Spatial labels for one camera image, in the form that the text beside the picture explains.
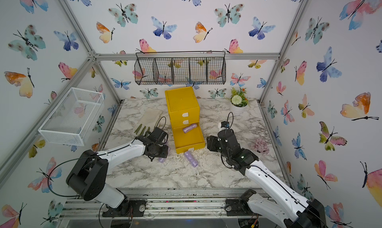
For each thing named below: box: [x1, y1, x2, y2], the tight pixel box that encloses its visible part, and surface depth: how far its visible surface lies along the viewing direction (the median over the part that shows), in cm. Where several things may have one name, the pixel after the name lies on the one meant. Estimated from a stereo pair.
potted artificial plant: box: [230, 87, 249, 115], surface depth 104 cm
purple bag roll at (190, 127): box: [183, 123, 198, 134], surface depth 103 cm
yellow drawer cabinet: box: [164, 86, 206, 154], surface depth 95 cm
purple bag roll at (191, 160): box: [184, 150, 199, 168], surface depth 91 cm
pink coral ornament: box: [253, 138, 271, 156], surface depth 87 cm
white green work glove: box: [134, 107, 164, 136], surface depth 110 cm
